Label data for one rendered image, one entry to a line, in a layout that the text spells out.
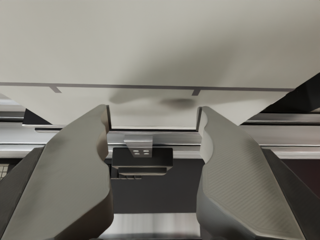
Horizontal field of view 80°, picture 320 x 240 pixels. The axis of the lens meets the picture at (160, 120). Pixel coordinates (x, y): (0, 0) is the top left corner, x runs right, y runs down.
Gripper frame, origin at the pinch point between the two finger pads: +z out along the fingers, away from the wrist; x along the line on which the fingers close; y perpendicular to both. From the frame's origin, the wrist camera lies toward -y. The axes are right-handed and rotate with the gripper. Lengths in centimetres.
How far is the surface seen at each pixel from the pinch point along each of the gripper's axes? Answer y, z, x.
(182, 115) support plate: 2.2, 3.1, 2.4
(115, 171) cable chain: 35.7, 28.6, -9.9
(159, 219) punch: 11.5, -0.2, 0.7
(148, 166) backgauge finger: 21.5, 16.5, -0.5
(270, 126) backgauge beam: 19.0, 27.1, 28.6
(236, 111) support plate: 1.4, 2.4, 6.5
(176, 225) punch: 11.8, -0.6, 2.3
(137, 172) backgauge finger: 22.9, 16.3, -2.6
